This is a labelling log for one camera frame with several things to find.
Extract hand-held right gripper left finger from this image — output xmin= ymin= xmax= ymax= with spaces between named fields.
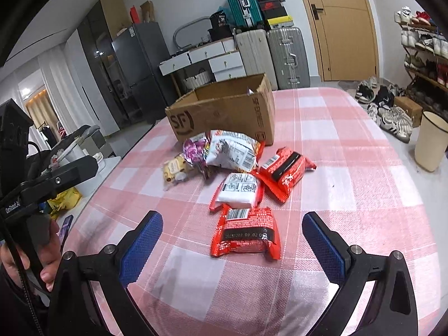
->
xmin=48 ymin=211 xmax=164 ymax=336

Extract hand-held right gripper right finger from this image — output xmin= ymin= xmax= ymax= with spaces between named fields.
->
xmin=302 ymin=212 xmax=419 ymax=336

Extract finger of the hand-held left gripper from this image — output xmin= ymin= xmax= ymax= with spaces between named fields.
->
xmin=20 ymin=156 xmax=99 ymax=202

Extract red snack packet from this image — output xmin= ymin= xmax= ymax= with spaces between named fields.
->
xmin=209 ymin=207 xmax=282 ymax=260
xmin=257 ymin=146 xmax=318 ymax=204
xmin=209 ymin=172 xmax=265 ymax=213

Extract pale yellow snack packet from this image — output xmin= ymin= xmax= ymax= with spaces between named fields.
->
xmin=162 ymin=153 xmax=192 ymax=183

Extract purple snack packet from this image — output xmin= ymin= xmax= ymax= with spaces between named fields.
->
xmin=183 ymin=136 xmax=211 ymax=169

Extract white chip bag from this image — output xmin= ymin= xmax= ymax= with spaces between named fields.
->
xmin=204 ymin=130 xmax=265 ymax=173

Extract brown cardboard box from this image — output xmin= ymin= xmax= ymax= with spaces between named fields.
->
xmin=165 ymin=73 xmax=276 ymax=147

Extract person's left hand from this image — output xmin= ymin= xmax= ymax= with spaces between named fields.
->
xmin=0 ymin=231 xmax=66 ymax=292

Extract yellow bag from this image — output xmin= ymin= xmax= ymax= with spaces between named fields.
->
xmin=47 ymin=187 xmax=83 ymax=220

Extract white kettle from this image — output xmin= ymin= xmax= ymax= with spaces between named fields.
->
xmin=52 ymin=139 xmax=92 ymax=163

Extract hanging clothes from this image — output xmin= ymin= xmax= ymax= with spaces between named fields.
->
xmin=38 ymin=121 xmax=68 ymax=149

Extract white side table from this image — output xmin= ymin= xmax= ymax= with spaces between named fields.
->
xmin=92 ymin=155 xmax=122 ymax=183

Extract black chair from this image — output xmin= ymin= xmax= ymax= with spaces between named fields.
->
xmin=26 ymin=124 xmax=106 ymax=162

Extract pink checked tablecloth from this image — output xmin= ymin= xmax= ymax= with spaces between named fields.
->
xmin=52 ymin=87 xmax=442 ymax=336

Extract white curtain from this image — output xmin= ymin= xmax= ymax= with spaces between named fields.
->
xmin=38 ymin=53 xmax=89 ymax=138

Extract dark glass cabinet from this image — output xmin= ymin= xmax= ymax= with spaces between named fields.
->
xmin=77 ymin=0 xmax=132 ymax=129

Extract dark grey refrigerator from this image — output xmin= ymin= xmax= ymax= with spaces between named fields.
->
xmin=111 ymin=21 xmax=176 ymax=124

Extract pile of sneakers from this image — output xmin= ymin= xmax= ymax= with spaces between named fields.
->
xmin=354 ymin=76 xmax=416 ymax=144

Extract cream waste bin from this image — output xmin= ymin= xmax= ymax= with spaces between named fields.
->
xmin=414 ymin=111 xmax=448 ymax=172

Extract woven laundry basket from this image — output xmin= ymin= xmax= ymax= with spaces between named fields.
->
xmin=183 ymin=69 xmax=214 ymax=94

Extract small cardboard box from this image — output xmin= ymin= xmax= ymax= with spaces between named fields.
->
xmin=393 ymin=96 xmax=424 ymax=129

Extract tall brown carton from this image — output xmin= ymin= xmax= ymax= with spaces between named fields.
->
xmin=139 ymin=0 xmax=155 ymax=24

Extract arched silver mirror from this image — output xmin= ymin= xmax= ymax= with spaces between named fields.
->
xmin=173 ymin=16 xmax=211 ymax=52

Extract white dressing table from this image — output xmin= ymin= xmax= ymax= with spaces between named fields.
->
xmin=159 ymin=36 xmax=248 ymax=85

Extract silver suitcase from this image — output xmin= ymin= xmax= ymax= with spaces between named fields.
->
xmin=265 ymin=27 xmax=312 ymax=90

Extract wooden shoe rack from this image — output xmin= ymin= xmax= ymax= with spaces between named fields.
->
xmin=400 ymin=24 xmax=448 ymax=103

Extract beige suitcase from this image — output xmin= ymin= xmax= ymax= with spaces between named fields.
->
xmin=234 ymin=29 xmax=279 ymax=92

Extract black bag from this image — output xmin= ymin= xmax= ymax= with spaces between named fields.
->
xmin=208 ymin=26 xmax=235 ymax=41

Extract black printed box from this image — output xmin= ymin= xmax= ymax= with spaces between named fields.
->
xmin=209 ymin=11 xmax=228 ymax=29

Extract wooden door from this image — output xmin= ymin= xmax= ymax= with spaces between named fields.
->
xmin=292 ymin=0 xmax=381 ymax=82

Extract rows of racked shoes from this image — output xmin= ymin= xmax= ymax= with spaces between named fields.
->
xmin=393 ymin=6 xmax=448 ymax=89

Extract yellow shoe box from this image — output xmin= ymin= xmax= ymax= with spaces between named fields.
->
xmin=267 ymin=15 xmax=293 ymax=29

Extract teal suitcase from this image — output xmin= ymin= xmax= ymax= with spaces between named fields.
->
xmin=222 ymin=0 xmax=265 ymax=31

